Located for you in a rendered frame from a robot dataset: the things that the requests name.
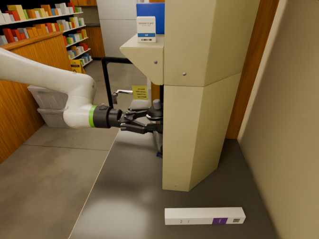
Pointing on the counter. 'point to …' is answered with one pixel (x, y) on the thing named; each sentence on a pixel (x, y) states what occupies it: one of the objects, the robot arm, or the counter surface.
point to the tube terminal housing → (201, 83)
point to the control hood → (147, 57)
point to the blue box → (146, 9)
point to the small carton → (146, 29)
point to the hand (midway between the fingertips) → (160, 120)
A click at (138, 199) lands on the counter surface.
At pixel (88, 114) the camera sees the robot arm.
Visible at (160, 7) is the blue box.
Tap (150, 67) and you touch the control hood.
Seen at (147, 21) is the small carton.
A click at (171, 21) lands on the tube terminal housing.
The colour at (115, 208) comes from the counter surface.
